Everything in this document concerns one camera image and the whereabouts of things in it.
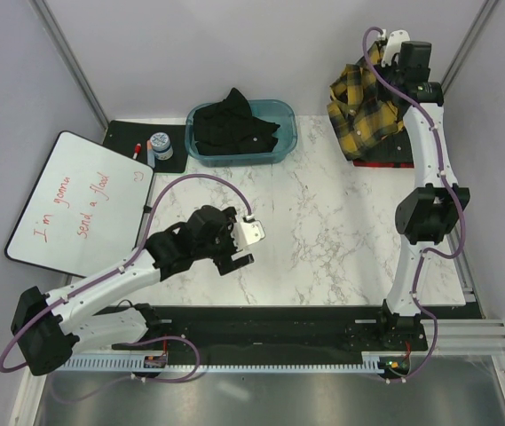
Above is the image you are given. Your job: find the yellow plaid long sleeve shirt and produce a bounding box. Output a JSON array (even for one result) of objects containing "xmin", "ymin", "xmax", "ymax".
[{"xmin": 327, "ymin": 59, "xmax": 405, "ymax": 161}]

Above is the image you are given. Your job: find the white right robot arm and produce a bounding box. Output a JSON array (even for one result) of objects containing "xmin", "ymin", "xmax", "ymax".
[{"xmin": 374, "ymin": 30, "xmax": 470, "ymax": 350}]

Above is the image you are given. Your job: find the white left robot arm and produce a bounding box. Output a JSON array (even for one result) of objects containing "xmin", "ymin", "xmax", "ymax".
[{"xmin": 11, "ymin": 205, "xmax": 265, "ymax": 376}]

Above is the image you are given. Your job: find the blue orange eraser stick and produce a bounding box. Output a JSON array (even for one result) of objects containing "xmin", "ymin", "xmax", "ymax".
[{"xmin": 146, "ymin": 139, "xmax": 155, "ymax": 170}]

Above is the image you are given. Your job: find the small blue white jar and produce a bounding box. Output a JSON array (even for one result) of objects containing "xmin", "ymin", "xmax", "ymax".
[{"xmin": 149, "ymin": 132, "xmax": 173, "ymax": 161}]

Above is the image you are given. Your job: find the black shirt in bin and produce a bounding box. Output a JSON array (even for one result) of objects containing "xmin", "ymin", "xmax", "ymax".
[{"xmin": 193, "ymin": 88, "xmax": 280, "ymax": 156}]

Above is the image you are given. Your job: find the red whiteboard marker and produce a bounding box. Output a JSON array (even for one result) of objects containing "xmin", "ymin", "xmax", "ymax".
[{"xmin": 132, "ymin": 143, "xmax": 141, "ymax": 160}]

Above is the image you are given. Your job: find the white dry-erase board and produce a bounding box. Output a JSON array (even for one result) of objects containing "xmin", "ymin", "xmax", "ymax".
[{"xmin": 4, "ymin": 131, "xmax": 154, "ymax": 277}]

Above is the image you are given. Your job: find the black mat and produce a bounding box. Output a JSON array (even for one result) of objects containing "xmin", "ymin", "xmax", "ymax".
[{"xmin": 102, "ymin": 120, "xmax": 188, "ymax": 174}]

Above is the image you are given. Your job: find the teal plastic bin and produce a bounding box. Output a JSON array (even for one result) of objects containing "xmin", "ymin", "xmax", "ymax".
[{"xmin": 185, "ymin": 99, "xmax": 298, "ymax": 167}]

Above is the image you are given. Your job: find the folded dark striped shirt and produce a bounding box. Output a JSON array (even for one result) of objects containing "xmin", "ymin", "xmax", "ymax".
[{"xmin": 353, "ymin": 130, "xmax": 414, "ymax": 168}]

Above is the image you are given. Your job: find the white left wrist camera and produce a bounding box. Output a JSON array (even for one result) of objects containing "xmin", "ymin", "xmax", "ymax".
[{"xmin": 231, "ymin": 219, "xmax": 265, "ymax": 250}]

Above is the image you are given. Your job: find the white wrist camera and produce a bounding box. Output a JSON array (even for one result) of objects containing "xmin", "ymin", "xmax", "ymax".
[
  {"xmin": 377, "ymin": 28, "xmax": 410, "ymax": 67},
  {"xmin": 231, "ymin": 219, "xmax": 265, "ymax": 250}
]

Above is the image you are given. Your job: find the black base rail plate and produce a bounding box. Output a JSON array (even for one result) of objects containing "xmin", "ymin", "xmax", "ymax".
[{"xmin": 100, "ymin": 304, "xmax": 430, "ymax": 366}]

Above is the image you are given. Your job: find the light blue cable duct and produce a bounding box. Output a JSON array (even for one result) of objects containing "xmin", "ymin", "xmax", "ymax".
[{"xmin": 57, "ymin": 353, "xmax": 386, "ymax": 374}]

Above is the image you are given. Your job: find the aluminium frame rail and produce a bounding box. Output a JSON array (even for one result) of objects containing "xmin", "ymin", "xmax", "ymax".
[{"xmin": 29, "ymin": 317, "xmax": 505, "ymax": 356}]

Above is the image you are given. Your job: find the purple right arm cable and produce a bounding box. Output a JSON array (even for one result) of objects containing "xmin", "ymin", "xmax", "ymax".
[{"xmin": 362, "ymin": 26, "xmax": 469, "ymax": 385}]

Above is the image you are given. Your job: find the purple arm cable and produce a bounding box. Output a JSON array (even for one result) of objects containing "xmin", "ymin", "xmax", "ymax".
[
  {"xmin": 0, "ymin": 174, "xmax": 256, "ymax": 383},
  {"xmin": 362, "ymin": 26, "xmax": 469, "ymax": 385}
]

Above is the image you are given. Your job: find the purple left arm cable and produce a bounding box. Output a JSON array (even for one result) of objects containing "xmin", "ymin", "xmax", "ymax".
[{"xmin": 0, "ymin": 174, "xmax": 256, "ymax": 383}]

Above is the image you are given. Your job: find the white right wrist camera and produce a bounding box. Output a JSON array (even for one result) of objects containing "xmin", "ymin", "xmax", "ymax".
[{"xmin": 377, "ymin": 28, "xmax": 410, "ymax": 67}]

